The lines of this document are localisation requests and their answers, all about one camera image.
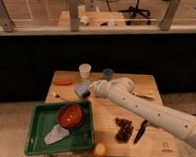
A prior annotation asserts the red bowl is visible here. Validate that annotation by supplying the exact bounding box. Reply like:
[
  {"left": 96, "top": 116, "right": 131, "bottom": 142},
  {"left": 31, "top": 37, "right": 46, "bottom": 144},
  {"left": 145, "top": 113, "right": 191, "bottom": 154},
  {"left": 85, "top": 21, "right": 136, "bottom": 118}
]
[{"left": 57, "top": 103, "right": 84, "bottom": 130}]

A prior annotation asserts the bunch of dark grapes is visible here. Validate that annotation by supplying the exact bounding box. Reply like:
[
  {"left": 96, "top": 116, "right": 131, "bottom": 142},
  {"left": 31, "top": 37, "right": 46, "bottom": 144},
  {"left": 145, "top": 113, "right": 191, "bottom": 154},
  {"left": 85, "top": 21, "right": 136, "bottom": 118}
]
[{"left": 115, "top": 117, "right": 134, "bottom": 143}]

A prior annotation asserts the blue plastic cup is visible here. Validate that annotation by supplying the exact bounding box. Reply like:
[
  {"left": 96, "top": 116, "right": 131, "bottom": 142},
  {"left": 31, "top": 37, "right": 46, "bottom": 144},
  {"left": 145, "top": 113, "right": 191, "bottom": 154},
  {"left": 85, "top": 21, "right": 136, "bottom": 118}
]
[{"left": 102, "top": 68, "right": 114, "bottom": 81}]

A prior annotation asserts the grey cloth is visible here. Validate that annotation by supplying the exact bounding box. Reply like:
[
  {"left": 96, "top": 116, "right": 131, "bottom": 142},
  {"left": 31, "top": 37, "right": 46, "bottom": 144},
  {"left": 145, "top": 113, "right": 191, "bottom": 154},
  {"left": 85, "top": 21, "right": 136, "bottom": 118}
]
[{"left": 44, "top": 125, "right": 69, "bottom": 145}]

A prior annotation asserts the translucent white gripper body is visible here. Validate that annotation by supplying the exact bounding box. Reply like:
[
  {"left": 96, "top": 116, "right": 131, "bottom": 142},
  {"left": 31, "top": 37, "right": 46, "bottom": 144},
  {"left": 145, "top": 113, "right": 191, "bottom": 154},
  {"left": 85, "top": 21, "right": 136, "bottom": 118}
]
[{"left": 89, "top": 80, "right": 110, "bottom": 98}]

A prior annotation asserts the black office chair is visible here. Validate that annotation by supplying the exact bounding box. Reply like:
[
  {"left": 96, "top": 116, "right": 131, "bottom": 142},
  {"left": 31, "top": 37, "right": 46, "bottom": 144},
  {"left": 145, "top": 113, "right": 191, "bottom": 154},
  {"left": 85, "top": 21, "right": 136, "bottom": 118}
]
[{"left": 124, "top": 0, "right": 151, "bottom": 25}]

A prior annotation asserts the background wooden table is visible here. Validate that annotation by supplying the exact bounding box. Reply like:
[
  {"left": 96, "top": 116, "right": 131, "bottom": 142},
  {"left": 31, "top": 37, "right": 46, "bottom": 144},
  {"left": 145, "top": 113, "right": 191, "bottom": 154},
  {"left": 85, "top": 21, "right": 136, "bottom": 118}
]
[{"left": 58, "top": 11, "right": 126, "bottom": 27}]

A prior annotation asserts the white paper cup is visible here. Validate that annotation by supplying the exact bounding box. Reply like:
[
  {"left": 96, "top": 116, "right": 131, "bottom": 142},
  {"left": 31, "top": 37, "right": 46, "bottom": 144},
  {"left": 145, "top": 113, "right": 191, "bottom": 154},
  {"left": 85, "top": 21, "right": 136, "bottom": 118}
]
[{"left": 79, "top": 63, "right": 91, "bottom": 79}]

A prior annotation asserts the green plastic tray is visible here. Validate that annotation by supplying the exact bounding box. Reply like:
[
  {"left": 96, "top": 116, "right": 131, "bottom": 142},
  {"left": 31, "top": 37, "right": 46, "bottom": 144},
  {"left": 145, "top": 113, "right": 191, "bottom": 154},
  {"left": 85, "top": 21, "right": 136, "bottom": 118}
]
[{"left": 25, "top": 100, "right": 95, "bottom": 156}]

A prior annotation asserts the yellow apple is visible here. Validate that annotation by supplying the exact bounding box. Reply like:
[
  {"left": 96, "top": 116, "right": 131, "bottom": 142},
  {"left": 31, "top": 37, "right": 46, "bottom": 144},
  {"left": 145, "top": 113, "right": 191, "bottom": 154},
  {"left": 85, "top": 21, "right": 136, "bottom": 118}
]
[{"left": 92, "top": 143, "right": 107, "bottom": 157}]

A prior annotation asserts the blue sponge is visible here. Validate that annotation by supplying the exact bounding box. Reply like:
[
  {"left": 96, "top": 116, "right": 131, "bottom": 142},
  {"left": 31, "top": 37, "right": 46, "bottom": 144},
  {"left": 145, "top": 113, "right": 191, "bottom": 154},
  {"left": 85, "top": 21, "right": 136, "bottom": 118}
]
[{"left": 75, "top": 80, "right": 91, "bottom": 98}]

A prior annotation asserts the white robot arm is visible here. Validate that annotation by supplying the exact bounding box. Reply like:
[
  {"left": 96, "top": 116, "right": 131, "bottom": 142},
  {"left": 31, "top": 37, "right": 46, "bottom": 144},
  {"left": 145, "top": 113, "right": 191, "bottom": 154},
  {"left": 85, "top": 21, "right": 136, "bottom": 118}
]
[{"left": 89, "top": 77, "right": 196, "bottom": 149}]

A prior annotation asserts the wooden handled brush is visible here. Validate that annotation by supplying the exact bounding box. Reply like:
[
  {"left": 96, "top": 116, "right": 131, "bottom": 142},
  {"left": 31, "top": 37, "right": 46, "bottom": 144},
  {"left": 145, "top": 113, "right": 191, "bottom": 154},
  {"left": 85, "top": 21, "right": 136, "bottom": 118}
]
[{"left": 134, "top": 92, "right": 154, "bottom": 99}]

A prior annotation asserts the black knife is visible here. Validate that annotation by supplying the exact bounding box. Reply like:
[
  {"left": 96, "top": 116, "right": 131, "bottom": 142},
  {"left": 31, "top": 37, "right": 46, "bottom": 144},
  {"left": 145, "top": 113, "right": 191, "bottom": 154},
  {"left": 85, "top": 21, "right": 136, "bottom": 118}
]
[{"left": 134, "top": 120, "right": 149, "bottom": 144}]

